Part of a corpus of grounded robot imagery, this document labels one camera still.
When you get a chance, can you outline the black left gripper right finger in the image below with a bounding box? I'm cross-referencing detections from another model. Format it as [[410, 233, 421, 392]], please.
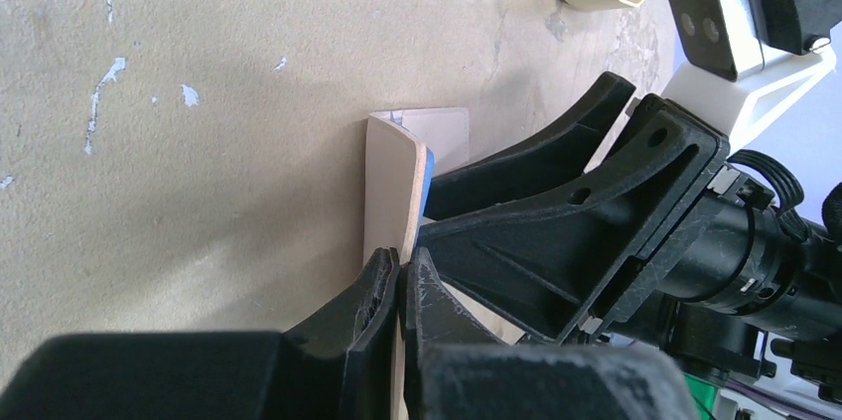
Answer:
[[402, 248, 698, 419]]

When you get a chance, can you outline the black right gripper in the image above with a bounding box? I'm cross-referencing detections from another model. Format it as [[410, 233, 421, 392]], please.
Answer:
[[418, 71, 728, 344]]

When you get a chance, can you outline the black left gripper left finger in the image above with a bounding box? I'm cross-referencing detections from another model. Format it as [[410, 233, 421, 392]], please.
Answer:
[[1, 248, 399, 419]]

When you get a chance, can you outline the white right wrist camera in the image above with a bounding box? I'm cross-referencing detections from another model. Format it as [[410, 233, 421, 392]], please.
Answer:
[[663, 0, 841, 151]]

